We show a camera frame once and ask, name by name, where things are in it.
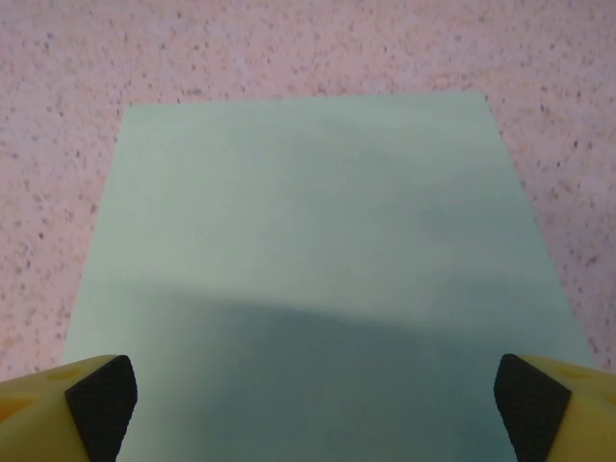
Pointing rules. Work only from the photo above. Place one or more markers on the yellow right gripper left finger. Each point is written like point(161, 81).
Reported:
point(58, 414)

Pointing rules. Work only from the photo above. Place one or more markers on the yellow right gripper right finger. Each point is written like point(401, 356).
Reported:
point(553, 414)

